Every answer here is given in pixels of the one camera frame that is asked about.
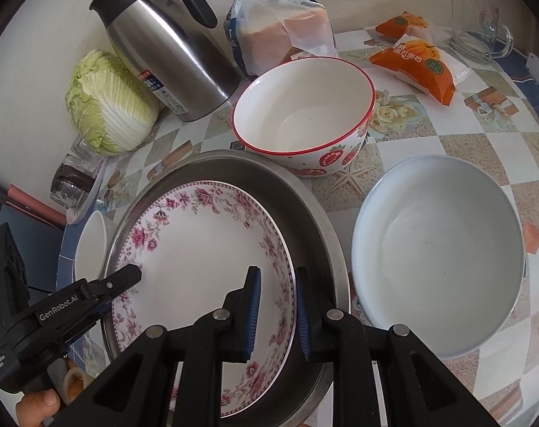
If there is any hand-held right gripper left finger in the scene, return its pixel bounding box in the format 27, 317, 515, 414
42, 266, 262, 427

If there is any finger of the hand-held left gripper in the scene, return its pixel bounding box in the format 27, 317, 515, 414
86, 264, 143, 307

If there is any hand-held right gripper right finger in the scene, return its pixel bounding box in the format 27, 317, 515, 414
295, 267, 497, 427

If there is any white square plate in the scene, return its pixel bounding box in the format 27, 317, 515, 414
74, 210, 109, 285

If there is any pink floral round plate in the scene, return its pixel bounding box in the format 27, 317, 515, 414
110, 181, 297, 419

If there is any stainless steel basin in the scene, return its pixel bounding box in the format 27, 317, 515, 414
101, 149, 351, 427

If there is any light blue bowl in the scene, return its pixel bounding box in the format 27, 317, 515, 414
352, 155, 526, 360

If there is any person's left hand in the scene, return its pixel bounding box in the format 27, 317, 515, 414
17, 389, 62, 427

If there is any beige tape roll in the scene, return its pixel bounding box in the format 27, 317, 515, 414
62, 366, 93, 405

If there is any brown glass cup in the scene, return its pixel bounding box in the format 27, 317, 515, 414
49, 162, 96, 210

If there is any clear glass cup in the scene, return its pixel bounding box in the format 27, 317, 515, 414
67, 136, 101, 165

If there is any napa cabbage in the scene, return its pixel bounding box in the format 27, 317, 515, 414
65, 49, 160, 155

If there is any strawberry print bowl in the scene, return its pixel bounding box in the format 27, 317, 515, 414
231, 56, 376, 178

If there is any stainless steel thermos jug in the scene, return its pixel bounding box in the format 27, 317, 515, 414
89, 0, 242, 123

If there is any orange snack packet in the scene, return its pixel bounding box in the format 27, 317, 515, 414
368, 38, 459, 105
375, 12, 448, 43

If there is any bagged sliced bread loaf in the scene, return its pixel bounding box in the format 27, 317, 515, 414
194, 0, 339, 76

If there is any clear glass mug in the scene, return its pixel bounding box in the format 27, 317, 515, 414
450, 0, 515, 63

